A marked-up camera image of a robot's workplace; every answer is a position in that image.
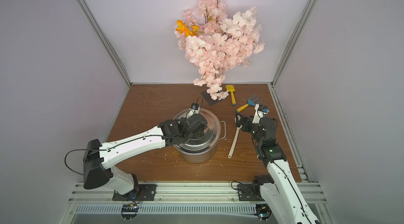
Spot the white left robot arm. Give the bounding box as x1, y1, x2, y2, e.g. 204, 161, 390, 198
82, 114, 208, 200

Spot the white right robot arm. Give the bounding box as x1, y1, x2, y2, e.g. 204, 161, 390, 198
236, 114, 320, 224

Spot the blue yellow toy rake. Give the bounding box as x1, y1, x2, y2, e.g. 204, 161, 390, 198
236, 95, 262, 113

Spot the yellow toy shovel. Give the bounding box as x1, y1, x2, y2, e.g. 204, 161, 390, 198
226, 85, 237, 106

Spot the right circuit board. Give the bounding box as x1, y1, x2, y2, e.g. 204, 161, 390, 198
255, 204, 272, 221

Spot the circuit board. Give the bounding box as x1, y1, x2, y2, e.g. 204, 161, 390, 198
121, 203, 140, 221
255, 204, 272, 221

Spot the left circuit board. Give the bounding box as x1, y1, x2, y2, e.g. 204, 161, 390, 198
121, 203, 140, 221

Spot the pink artificial blossom tree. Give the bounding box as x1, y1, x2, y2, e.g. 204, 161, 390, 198
174, 0, 265, 100

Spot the orange artificial flower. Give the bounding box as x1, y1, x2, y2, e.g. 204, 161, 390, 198
176, 20, 199, 37

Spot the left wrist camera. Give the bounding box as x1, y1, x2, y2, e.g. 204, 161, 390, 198
189, 103, 201, 115

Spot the aluminium front rail frame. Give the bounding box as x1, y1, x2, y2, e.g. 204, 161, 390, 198
59, 163, 335, 224

